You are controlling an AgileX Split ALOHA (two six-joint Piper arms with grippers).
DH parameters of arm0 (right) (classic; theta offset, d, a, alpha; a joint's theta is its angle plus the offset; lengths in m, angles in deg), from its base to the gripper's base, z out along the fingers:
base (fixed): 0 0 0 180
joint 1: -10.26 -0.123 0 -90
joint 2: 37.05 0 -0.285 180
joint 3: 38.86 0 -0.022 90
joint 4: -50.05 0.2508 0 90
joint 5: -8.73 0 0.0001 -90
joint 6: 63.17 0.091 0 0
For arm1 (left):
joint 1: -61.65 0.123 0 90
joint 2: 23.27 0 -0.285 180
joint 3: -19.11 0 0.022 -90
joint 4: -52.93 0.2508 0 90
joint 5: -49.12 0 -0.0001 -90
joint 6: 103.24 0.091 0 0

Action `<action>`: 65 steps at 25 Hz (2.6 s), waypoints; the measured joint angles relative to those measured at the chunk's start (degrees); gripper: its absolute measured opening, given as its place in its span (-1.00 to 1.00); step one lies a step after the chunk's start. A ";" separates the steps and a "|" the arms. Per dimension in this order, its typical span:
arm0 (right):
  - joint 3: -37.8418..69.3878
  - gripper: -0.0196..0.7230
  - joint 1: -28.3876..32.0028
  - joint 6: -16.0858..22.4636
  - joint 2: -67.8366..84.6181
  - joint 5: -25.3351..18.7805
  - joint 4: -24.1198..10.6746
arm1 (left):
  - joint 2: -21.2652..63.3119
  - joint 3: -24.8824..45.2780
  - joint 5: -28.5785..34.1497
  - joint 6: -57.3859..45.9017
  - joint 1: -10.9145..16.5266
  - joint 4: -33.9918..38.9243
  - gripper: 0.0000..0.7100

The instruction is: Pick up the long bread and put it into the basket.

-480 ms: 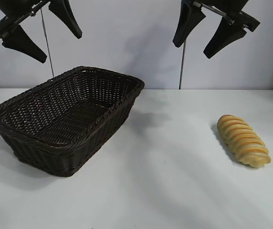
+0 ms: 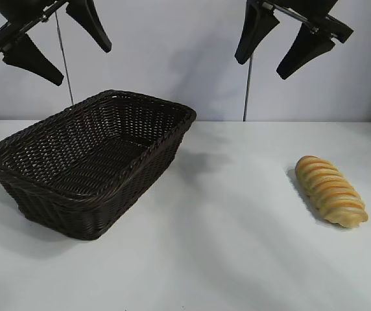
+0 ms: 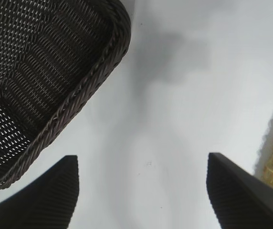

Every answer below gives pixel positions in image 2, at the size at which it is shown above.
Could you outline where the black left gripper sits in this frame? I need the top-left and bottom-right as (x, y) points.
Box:
(0, 0), (113, 87)

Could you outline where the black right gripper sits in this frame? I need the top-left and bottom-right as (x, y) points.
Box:
(233, 0), (354, 80)

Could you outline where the dark brown woven basket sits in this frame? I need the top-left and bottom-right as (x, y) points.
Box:
(0, 89), (198, 241)

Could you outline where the long twisted bread loaf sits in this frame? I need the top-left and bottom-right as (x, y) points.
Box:
(294, 154), (370, 229)

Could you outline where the thin metal rod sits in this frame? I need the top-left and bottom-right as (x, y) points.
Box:
(243, 53), (254, 122)
(54, 8), (75, 105)

